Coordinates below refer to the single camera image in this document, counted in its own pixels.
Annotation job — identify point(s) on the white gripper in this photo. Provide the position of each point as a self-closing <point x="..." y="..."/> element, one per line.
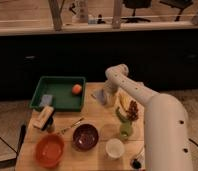
<point x="109" y="96"/>

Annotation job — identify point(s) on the grey blue towel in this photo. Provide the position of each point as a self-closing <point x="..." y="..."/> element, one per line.
<point x="99" y="96"/>

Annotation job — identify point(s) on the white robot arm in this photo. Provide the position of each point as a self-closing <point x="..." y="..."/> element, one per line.
<point x="166" y="141"/>

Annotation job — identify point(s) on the purple bowl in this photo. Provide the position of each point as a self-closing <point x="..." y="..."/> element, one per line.
<point x="85" y="137"/>

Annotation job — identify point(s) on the orange bowl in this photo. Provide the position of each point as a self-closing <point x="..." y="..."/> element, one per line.
<point x="49" y="150"/>

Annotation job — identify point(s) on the yellow banana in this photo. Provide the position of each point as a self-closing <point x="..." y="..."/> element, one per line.
<point x="124" y="101"/>

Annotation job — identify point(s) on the green pepper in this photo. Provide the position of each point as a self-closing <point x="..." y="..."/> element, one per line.
<point x="121" y="117"/>

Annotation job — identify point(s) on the purple grapes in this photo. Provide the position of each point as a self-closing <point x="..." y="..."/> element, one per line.
<point x="132" y="112"/>

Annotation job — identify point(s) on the orange fruit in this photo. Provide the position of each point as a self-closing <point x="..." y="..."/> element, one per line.
<point x="76" y="89"/>

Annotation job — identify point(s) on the green plastic tray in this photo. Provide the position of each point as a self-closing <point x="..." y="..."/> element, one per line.
<point x="60" y="88"/>

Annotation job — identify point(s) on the green cup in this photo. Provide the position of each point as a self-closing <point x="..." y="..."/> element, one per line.
<point x="125" y="130"/>

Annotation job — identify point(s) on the white cup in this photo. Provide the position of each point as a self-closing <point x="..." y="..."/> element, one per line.
<point x="114" y="148"/>

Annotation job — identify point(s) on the metal fork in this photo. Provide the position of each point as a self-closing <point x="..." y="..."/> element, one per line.
<point x="71" y="126"/>

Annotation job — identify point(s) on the white dish brush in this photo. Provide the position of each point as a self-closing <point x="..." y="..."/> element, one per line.
<point x="138" y="161"/>

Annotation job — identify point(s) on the black office chair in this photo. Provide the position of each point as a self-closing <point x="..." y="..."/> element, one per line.
<point x="134" y="5"/>

